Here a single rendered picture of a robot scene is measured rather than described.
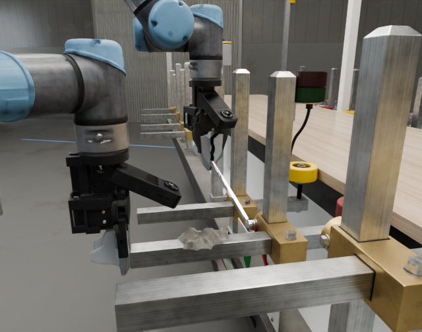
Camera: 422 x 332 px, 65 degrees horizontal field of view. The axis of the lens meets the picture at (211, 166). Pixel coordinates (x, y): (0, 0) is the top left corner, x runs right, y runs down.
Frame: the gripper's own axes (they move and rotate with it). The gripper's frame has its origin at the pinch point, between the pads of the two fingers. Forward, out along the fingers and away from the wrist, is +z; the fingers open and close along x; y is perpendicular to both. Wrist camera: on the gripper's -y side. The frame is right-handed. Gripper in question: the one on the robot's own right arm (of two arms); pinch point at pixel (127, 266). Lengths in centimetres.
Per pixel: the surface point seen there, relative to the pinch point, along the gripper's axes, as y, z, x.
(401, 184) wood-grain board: -58, -8, -9
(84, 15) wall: 111, -138, -745
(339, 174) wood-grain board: -49, -8, -18
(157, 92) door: -30, 17, -677
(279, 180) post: -27.0, -12.7, -2.3
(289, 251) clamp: -26.4, -2.9, 5.0
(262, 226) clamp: -24.5, -3.3, -3.4
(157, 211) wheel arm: -5.7, 1.0, -23.5
